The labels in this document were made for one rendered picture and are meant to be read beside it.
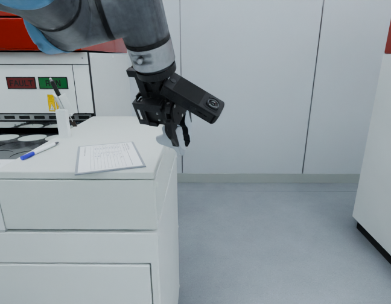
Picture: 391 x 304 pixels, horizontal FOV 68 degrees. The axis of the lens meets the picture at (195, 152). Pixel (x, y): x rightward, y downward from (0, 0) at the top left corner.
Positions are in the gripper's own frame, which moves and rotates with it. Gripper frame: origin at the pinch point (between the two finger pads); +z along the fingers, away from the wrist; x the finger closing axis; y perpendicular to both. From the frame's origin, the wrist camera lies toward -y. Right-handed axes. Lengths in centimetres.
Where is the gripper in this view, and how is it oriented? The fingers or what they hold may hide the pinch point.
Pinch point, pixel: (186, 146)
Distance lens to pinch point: 63.5
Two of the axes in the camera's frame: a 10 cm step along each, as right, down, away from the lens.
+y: -9.3, -1.4, 3.4
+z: 1.6, 6.9, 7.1
